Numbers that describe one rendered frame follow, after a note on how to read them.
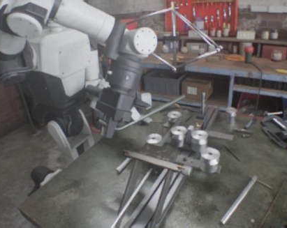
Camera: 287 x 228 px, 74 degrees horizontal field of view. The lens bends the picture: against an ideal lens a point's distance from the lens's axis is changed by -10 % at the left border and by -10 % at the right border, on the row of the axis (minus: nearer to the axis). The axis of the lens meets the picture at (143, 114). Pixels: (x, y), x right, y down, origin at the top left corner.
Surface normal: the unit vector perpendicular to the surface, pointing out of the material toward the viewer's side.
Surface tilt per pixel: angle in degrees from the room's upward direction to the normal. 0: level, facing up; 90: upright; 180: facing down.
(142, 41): 83
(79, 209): 0
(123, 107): 90
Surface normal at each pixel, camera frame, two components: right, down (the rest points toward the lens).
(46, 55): 0.38, 0.41
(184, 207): -0.07, -0.89
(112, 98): -0.67, -0.13
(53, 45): 0.56, -0.04
